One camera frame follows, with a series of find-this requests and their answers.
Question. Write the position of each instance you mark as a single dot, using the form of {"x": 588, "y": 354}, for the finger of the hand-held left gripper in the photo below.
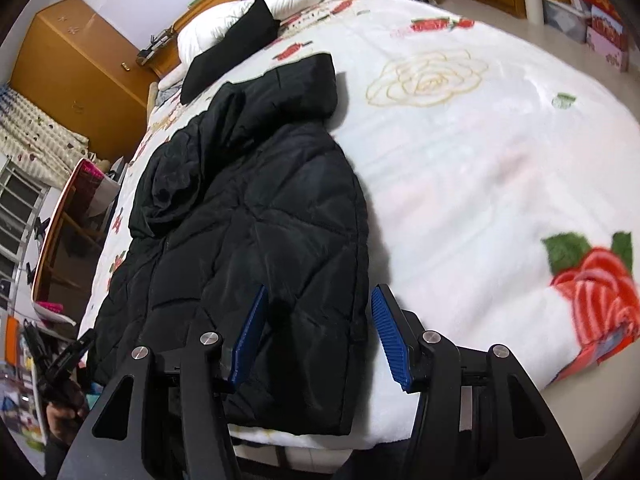
{"x": 75, "y": 352}

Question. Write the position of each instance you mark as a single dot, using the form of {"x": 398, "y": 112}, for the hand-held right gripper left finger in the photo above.
{"x": 247, "y": 332}

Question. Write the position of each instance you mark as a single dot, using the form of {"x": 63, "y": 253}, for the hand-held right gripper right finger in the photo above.
{"x": 390, "y": 340}

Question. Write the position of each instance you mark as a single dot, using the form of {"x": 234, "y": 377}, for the black puffer jacket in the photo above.
{"x": 250, "y": 200}

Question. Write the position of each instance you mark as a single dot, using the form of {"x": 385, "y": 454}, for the person's left hand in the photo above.
{"x": 62, "y": 417}

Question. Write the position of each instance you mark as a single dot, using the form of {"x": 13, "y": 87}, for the wooden framed table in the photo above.
{"x": 52, "y": 240}

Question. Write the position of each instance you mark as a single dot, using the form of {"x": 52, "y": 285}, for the barred window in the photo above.
{"x": 17, "y": 220}

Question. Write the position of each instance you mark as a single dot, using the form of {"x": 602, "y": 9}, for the pink plaid bag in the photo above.
{"x": 97, "y": 185}

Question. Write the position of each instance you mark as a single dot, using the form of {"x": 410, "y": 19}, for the white floral bed blanket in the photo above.
{"x": 475, "y": 160}

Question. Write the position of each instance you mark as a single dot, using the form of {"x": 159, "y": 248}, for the patterned curtain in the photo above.
{"x": 35, "y": 135}

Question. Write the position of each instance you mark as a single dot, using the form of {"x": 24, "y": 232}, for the small white pillow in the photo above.
{"x": 172, "y": 79}

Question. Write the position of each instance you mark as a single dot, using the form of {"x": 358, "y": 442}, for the black pillow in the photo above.
{"x": 225, "y": 55}

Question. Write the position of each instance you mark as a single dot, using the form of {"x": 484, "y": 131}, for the wooden wardrobe with star stickers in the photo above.
{"x": 65, "y": 70}

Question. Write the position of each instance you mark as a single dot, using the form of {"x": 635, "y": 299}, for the dark items on headboard shelf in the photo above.
{"x": 155, "y": 47}

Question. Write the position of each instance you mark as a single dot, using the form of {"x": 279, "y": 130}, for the large white pillow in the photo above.
{"x": 215, "y": 25}

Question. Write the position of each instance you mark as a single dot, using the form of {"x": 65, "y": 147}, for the white paper roll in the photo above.
{"x": 534, "y": 7}

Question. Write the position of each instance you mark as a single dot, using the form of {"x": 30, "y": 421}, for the pink printed box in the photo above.
{"x": 607, "y": 50}

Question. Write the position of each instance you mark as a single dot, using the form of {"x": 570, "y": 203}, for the clear plastic storage bin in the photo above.
{"x": 565, "y": 22}

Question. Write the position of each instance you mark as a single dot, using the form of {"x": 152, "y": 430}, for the large red gift box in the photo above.
{"x": 602, "y": 0}

